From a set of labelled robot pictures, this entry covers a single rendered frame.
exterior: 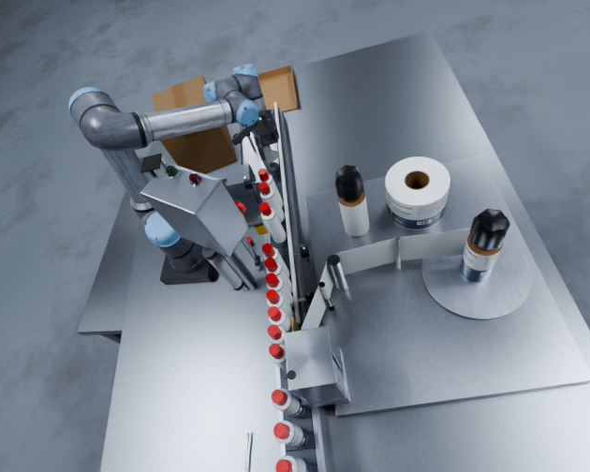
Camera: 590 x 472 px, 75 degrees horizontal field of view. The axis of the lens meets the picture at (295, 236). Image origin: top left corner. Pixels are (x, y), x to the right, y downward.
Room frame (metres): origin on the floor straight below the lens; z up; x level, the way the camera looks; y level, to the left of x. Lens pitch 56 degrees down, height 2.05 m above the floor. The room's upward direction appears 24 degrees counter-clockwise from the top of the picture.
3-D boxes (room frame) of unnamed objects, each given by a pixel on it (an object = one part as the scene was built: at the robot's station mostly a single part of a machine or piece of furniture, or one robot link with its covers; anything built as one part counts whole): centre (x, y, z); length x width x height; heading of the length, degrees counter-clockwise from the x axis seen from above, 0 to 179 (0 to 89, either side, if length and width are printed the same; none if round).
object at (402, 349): (0.49, -0.32, 0.86); 0.80 x 0.67 x 0.05; 165
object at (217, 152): (1.47, 0.21, 0.99); 0.30 x 0.24 x 0.27; 176
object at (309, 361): (0.28, 0.09, 1.14); 0.14 x 0.11 x 0.01; 165
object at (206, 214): (0.64, 0.18, 1.38); 0.17 x 0.10 x 0.19; 40
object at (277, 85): (1.68, -0.18, 0.85); 0.30 x 0.26 x 0.04; 165
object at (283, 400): (0.25, 0.20, 0.98); 0.05 x 0.05 x 0.20
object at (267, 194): (0.90, 0.03, 0.98); 0.05 x 0.05 x 0.20
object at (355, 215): (0.72, -0.22, 1.03); 0.09 x 0.09 x 0.30
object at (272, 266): (0.61, 0.10, 0.98); 0.05 x 0.05 x 0.20
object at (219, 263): (0.59, 0.21, 1.18); 0.04 x 0.04 x 0.21
